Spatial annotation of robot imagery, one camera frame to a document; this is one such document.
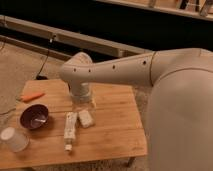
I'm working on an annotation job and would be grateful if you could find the white ceramic cup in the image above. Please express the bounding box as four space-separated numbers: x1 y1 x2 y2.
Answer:
0 127 30 152

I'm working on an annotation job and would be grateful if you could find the purple bowl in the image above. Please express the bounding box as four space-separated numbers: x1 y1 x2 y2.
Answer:
20 104 49 130

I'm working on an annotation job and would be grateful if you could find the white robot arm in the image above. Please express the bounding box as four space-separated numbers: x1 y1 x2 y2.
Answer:
60 48 213 171

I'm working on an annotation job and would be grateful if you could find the black cable left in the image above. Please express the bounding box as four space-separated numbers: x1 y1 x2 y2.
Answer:
35 33 57 81

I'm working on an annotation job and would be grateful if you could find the white eraser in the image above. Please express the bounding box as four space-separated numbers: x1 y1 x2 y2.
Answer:
78 110 94 128

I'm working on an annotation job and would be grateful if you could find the orange carrot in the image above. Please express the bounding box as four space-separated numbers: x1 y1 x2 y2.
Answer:
20 92 45 102

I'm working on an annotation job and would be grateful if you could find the wooden table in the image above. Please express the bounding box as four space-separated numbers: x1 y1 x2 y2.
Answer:
0 79 147 169

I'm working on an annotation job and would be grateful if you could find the long metal rail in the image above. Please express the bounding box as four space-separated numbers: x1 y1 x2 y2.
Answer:
0 15 148 57

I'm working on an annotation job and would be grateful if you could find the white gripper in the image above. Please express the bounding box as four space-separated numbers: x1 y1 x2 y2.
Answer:
69 83 92 103

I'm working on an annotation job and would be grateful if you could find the white tube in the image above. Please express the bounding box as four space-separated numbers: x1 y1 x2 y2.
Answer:
64 112 77 151

